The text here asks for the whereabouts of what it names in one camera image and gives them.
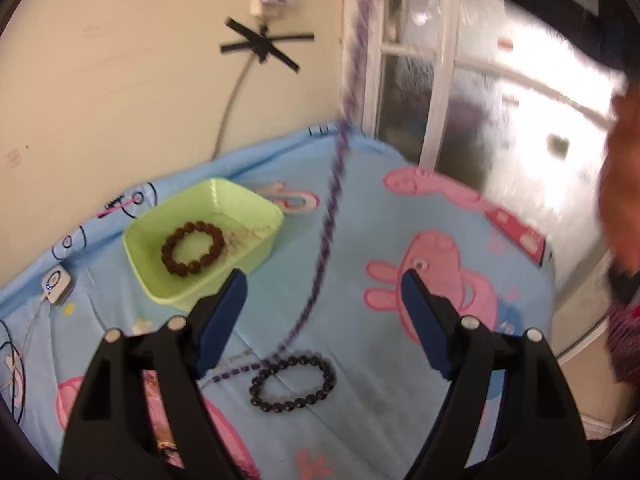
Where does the person's right forearm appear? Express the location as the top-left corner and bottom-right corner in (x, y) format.
(605, 266), (640, 384)

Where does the black cable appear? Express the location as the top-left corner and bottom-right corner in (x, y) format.
(0, 319), (26, 418)

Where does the purple bead necklace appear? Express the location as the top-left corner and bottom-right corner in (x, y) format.
(212, 0), (386, 384)

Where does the grey wall cable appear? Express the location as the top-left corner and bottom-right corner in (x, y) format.
(213, 57), (252, 159)

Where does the blue printed blanket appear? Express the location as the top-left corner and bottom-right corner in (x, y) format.
(0, 122), (559, 480)

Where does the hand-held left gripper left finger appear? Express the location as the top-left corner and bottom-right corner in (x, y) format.
(59, 268), (249, 480)

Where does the black bead bracelet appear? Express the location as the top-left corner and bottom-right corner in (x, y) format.
(249, 355), (337, 413)

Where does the brown bead bracelet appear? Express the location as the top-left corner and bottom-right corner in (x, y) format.
(161, 221), (227, 277)

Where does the small white device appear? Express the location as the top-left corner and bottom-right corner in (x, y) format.
(42, 269), (76, 306)

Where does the black tape cross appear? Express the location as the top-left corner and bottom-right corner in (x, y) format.
(220, 17), (316, 73)

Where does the person's right hand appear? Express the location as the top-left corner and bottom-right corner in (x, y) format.
(597, 92), (640, 273)

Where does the thin white cable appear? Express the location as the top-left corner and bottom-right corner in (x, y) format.
(0, 297), (51, 391)

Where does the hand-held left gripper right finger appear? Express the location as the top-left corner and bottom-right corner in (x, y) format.
(401, 268), (594, 480)

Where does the green plastic tray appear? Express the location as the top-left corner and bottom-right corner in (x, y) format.
(122, 177), (285, 312)

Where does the white window frame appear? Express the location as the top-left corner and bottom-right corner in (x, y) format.
(362, 0), (640, 361)

